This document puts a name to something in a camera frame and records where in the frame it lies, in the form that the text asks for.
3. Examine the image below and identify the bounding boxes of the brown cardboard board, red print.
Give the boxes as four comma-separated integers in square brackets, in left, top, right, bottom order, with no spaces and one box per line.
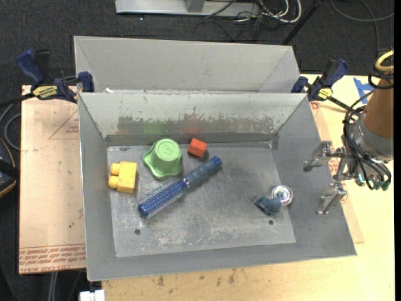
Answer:
[18,85,366,275]

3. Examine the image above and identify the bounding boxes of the red block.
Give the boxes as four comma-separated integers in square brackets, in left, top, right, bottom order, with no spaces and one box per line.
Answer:
[187,137,208,159]

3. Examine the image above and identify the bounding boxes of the green plastic cup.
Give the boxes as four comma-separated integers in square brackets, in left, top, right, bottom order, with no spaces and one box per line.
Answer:
[142,138,184,180]

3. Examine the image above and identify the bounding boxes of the grey metal bin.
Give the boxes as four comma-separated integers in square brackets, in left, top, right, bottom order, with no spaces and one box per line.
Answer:
[73,35,358,282]

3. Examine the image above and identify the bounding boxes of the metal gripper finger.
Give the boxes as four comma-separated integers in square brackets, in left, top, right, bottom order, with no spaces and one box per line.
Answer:
[316,182,348,216]
[303,140,333,172]

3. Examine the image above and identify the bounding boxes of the clear ball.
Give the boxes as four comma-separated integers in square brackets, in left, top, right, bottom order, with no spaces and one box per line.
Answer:
[271,184,294,206]

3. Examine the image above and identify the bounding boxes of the blue hairbrush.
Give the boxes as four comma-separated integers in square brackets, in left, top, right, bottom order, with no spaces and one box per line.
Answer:
[137,156,222,219]

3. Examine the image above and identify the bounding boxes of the yellow toy brick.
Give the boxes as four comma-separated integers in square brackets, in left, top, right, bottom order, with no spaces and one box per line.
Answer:
[108,161,138,194]

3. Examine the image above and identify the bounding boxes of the dark teal toy animal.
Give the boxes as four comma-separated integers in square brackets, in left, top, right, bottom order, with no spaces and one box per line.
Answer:
[254,195,282,216]

